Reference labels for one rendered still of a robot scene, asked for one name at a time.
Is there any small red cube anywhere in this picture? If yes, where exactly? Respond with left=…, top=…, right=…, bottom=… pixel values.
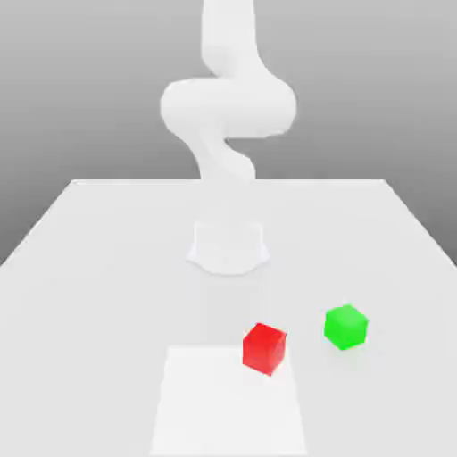
left=241, top=321, right=287, bottom=378

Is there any small green cube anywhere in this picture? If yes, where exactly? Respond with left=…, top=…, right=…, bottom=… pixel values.
left=323, top=303, right=370, bottom=352

